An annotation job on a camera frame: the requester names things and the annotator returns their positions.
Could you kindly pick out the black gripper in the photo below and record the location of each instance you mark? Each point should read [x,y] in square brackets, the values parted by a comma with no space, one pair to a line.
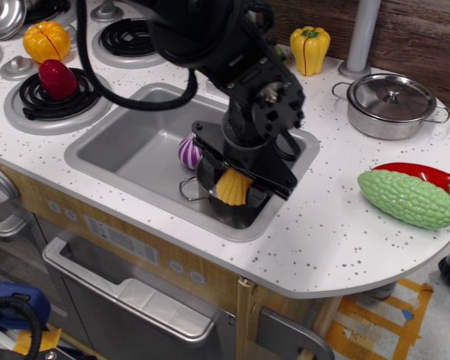
[268,164]

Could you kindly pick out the yellow toy corn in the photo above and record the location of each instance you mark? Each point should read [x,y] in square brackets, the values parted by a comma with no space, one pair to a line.
[232,188]

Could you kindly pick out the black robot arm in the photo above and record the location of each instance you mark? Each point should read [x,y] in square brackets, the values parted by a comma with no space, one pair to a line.
[220,40]

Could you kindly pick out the steel pot in sink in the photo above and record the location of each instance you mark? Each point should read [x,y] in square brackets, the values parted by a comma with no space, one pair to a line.
[210,191]

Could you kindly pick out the grey plastic sink basin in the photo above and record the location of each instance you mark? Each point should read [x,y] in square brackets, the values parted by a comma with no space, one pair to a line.
[138,152]

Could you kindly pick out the lidded steel pot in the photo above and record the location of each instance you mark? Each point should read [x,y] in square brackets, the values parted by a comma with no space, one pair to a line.
[389,106]

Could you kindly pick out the silver pot lid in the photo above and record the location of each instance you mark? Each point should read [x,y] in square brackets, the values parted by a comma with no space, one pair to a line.
[12,17]

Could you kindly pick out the purple white striped toy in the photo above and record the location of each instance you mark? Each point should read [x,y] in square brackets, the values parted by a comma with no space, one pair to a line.
[188,153]

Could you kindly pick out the yellow toy bell pepper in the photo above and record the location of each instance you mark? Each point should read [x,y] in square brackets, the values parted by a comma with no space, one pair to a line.
[309,46]

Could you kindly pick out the grey vertical pole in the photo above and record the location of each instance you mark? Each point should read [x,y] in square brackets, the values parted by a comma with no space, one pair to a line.
[356,65]

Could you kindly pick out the grey dishwasher door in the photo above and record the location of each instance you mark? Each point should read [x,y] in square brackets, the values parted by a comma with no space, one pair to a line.
[129,313]

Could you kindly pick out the green toy bitter gourd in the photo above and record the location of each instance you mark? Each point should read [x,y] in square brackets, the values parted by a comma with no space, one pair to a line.
[407,198]

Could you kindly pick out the rear black stove burner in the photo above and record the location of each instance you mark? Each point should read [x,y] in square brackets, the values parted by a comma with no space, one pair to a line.
[126,44]

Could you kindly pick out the black stove burner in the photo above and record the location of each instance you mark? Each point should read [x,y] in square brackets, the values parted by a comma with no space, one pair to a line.
[126,44]
[28,108]

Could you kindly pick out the red toy fruit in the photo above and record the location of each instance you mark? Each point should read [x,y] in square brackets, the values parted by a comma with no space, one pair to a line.
[57,80]

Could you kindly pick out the red toy chili pepper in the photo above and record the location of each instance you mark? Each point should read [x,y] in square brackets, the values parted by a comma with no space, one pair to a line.
[426,173]

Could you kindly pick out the front black stove burner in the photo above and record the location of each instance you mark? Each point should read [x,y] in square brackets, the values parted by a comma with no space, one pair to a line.
[28,108]

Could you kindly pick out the orange toy pumpkin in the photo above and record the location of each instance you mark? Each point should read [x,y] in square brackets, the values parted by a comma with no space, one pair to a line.
[47,40]

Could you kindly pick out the grey stove knob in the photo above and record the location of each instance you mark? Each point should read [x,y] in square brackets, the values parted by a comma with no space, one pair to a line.
[18,68]

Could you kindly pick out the blue clamp tool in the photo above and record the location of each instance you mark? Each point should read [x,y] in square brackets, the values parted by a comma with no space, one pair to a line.
[22,306]

